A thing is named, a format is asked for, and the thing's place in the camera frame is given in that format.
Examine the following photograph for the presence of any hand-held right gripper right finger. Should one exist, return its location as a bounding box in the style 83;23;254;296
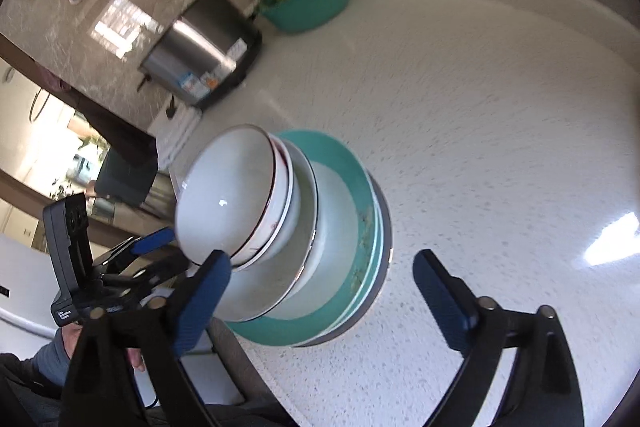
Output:
412;249;586;427

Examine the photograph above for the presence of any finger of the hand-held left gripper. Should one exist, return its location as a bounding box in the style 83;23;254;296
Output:
102;252;190;303
92;227;177;275

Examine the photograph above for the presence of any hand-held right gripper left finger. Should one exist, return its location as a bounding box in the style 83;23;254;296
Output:
59;249;232;427

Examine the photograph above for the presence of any white shallow bowl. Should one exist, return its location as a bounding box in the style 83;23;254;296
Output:
220;142;319;324

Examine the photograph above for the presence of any plain white bowl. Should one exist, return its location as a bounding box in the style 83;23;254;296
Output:
174;124;278;265

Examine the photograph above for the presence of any white plate dark rim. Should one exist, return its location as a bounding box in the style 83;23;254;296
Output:
300;172;394;349

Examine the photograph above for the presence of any deep teal floral plate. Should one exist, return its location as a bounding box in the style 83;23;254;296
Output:
227;129;382;348

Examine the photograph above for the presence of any person's left forearm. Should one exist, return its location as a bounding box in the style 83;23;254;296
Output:
0;329;76;390

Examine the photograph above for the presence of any person's left hand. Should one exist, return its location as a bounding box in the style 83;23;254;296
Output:
57;324;147;374

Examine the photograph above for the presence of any dark chair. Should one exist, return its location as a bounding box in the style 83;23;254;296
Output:
95;146;159;208

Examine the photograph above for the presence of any folded white cloth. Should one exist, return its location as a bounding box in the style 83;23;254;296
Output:
150;107;201;168

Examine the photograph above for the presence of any pink hanging cloth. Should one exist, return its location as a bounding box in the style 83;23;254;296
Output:
42;69;68;92

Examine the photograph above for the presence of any steel rice cooker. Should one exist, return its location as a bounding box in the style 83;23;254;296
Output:
137;0;263;110

